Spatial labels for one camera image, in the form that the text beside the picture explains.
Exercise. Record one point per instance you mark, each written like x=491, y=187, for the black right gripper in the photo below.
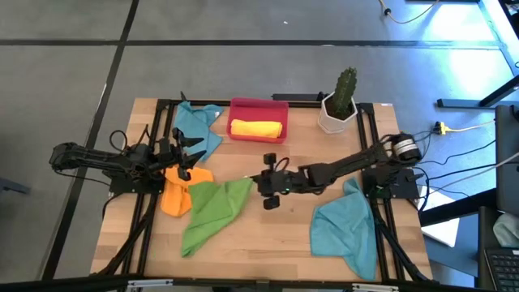
x=275, y=182

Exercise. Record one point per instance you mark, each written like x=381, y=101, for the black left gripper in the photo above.
x=170, y=156

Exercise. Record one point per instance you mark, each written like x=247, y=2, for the green microfiber towel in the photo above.
x=213, y=211

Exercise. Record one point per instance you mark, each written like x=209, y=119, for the yellow microfiber towel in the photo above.
x=255, y=128

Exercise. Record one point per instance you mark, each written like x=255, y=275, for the pink plastic basket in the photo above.
x=259, y=107

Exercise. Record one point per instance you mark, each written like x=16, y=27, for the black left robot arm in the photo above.
x=101, y=160

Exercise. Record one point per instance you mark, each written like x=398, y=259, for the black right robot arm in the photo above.
x=353, y=162

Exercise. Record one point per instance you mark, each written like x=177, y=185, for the blue microfiber towel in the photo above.
x=198, y=121
x=344, y=231

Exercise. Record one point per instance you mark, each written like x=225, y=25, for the orange microfiber towel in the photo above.
x=176, y=198

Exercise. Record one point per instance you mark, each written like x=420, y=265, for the white hexagonal plant pot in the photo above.
x=330, y=123

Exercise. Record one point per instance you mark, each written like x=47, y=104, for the black crossbar with silver brackets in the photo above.
x=259, y=284

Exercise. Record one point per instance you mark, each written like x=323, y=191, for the green cactus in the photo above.
x=344, y=91

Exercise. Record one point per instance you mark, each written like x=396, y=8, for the grey floor object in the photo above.
x=12, y=186

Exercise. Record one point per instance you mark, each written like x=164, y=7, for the white sheet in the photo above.
x=444, y=231

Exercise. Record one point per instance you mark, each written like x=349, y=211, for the black desk beam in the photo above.
x=454, y=211

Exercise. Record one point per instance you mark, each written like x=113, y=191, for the black desk foot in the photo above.
x=462, y=103

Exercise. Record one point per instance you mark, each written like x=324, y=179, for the black monitor panel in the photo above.
x=507, y=162

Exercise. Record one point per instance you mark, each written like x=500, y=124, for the grey cloth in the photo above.
x=507, y=231

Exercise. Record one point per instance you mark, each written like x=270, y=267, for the black laptop keyboard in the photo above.
x=504, y=269

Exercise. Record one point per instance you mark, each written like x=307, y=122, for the black aluminium table frame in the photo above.
x=239, y=103

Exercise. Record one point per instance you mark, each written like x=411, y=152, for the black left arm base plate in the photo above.
x=129, y=188

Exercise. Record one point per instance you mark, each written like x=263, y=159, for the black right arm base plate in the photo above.
x=401, y=186

